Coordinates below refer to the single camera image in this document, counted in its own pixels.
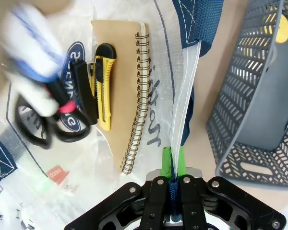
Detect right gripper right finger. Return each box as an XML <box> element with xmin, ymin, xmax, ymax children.
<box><xmin>178</xmin><ymin>146</ymin><xmax>288</xmax><ymax>230</ymax></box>

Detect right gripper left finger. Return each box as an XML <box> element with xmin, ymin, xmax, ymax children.
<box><xmin>64</xmin><ymin>147</ymin><xmax>173</xmax><ymax>230</ymax></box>

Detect clear shopping bag blue handles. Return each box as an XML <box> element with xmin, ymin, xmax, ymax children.
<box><xmin>0</xmin><ymin>0</ymin><xmax>225</xmax><ymax>230</ymax></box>

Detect white blue-striped package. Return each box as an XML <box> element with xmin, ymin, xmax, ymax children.
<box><xmin>0</xmin><ymin>6</ymin><xmax>75</xmax><ymax>117</ymax></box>

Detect grey plastic shopping basket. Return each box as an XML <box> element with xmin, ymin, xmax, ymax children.
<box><xmin>205</xmin><ymin>0</ymin><xmax>288</xmax><ymax>188</ymax></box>

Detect small red label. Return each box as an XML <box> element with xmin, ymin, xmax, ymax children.
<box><xmin>47</xmin><ymin>164</ymin><xmax>71</xmax><ymax>187</ymax></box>

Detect yellow black utility knife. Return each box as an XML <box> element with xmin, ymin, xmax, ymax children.
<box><xmin>93</xmin><ymin>43</ymin><xmax>117</xmax><ymax>132</ymax></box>

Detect kraft spiral notebook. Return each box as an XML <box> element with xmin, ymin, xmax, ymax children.
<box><xmin>90</xmin><ymin>20</ymin><xmax>151</xmax><ymax>175</ymax></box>

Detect black oblong case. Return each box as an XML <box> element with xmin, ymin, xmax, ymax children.
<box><xmin>69</xmin><ymin>59</ymin><xmax>98</xmax><ymax>126</ymax></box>

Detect yellow round item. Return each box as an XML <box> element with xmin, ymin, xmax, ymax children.
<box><xmin>260</xmin><ymin>13</ymin><xmax>288</xmax><ymax>44</ymax></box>

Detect black handled scissors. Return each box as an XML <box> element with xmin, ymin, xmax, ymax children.
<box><xmin>14</xmin><ymin>93</ymin><xmax>91</xmax><ymax>150</ymax></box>

